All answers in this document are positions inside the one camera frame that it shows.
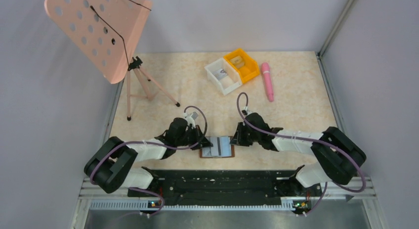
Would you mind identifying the grey striped credit card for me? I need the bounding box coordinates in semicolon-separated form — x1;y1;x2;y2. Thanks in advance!
201;136;234;157

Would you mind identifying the brown leather card holder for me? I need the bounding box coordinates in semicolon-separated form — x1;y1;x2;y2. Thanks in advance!
199;136;236;159

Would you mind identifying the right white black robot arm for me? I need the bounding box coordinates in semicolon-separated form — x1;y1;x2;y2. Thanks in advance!
230;113;367;190

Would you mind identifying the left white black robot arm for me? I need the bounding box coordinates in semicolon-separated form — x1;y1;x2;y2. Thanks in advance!
84;118;208;196

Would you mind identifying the white plastic bin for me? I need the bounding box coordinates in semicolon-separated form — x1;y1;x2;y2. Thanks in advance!
205;58;243;95

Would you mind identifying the small item in white bin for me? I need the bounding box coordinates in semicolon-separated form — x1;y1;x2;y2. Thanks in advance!
215;68;228;80

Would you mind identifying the yellow plastic bin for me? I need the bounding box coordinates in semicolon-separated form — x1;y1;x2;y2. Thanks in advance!
223;48;260;84

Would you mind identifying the pink marker pen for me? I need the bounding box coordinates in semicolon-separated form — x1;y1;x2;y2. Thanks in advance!
261;62;274;102

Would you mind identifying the tan item in yellow bin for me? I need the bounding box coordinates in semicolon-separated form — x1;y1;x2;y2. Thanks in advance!
229;56;245;69

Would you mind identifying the pink perforated music stand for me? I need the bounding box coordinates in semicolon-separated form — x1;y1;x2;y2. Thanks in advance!
44;0;180;120

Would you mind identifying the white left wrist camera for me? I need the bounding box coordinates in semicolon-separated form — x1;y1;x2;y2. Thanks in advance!
183;112;198;129

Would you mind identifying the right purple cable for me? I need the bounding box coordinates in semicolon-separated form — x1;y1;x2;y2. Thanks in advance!
236;92;366;217

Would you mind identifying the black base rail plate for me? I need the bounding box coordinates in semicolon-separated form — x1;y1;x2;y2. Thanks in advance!
126;169;323;207

